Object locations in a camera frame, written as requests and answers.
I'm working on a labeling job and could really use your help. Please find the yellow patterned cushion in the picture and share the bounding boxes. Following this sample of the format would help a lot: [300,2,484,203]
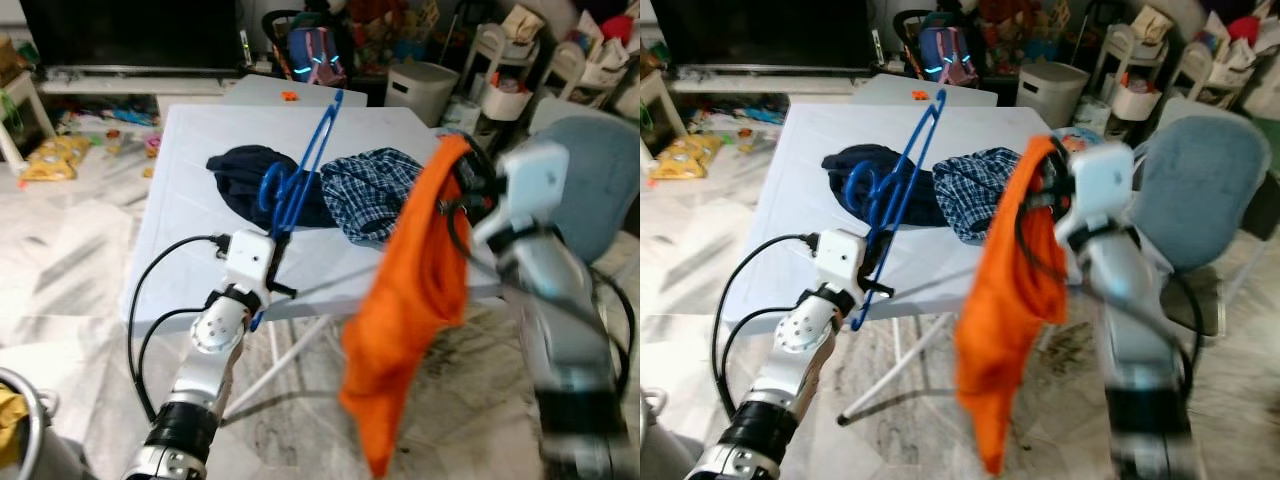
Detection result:
[20,135,93,183]
[650,135,723,181]

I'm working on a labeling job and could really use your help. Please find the white plastic stool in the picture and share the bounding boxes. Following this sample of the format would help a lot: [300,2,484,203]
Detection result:
[0,70,56,166]
[640,70,673,151]

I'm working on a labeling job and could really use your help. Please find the black television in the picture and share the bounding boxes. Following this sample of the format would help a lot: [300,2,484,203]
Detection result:
[20,0,241,71]
[650,0,876,71]

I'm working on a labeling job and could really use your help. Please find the white folding table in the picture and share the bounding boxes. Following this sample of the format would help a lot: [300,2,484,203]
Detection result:
[120,103,511,423]
[722,103,1101,426]

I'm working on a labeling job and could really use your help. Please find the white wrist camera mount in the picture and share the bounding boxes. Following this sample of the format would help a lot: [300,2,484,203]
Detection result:
[1055,140,1136,241]
[815,230,869,301]
[472,140,571,246]
[222,230,279,301]

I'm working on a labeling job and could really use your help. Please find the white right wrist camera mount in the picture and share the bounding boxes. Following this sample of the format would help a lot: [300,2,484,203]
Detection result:
[472,140,571,246]
[1055,140,1136,241]

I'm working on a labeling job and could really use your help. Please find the small white table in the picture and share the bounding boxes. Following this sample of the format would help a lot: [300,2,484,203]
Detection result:
[850,73,999,107]
[222,75,369,108]

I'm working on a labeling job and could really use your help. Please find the blue grey padded chair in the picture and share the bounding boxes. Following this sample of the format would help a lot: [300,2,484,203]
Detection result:
[530,115,640,266]
[1135,112,1276,336]

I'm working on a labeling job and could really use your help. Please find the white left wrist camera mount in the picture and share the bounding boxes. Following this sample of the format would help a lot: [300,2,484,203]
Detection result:
[222,230,279,301]
[815,230,869,301]

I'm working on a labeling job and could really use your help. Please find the white cylindrical bin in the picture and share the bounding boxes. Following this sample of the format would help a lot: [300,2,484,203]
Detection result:
[1018,62,1091,129]
[385,62,459,126]

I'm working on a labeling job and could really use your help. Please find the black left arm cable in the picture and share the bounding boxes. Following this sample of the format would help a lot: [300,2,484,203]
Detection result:
[712,235,821,426]
[127,234,231,426]

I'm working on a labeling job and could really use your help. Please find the white storage trolley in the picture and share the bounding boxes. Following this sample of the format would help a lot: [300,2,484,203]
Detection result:
[465,5,640,123]
[1095,5,1280,121]

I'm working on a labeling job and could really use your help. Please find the blue plaid shirt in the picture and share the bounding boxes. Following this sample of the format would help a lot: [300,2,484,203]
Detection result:
[320,148,426,244]
[935,146,1031,243]

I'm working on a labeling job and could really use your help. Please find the navy garment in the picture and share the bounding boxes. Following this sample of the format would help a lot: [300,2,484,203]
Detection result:
[207,145,331,229]
[822,143,946,226]

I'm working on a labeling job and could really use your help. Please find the blue pink backpack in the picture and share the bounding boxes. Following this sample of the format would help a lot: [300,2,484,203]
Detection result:
[285,25,349,89]
[918,25,979,89]

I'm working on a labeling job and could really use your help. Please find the orange shirt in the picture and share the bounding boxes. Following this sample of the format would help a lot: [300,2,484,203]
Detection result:
[340,133,473,479]
[955,135,1071,476]

